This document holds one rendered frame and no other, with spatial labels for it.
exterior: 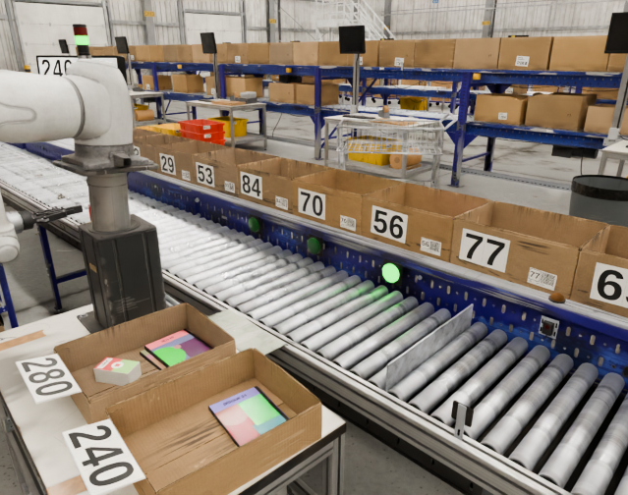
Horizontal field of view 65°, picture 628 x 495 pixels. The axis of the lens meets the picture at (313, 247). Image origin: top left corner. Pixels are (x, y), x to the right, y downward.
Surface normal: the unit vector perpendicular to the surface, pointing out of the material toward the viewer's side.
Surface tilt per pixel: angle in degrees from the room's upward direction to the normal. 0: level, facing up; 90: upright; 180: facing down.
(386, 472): 0
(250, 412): 0
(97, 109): 91
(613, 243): 90
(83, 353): 89
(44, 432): 0
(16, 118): 99
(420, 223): 91
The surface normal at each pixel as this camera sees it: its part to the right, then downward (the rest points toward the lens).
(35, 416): 0.00, -0.93
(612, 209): -0.29, 0.43
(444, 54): -0.68, 0.27
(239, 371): 0.62, 0.28
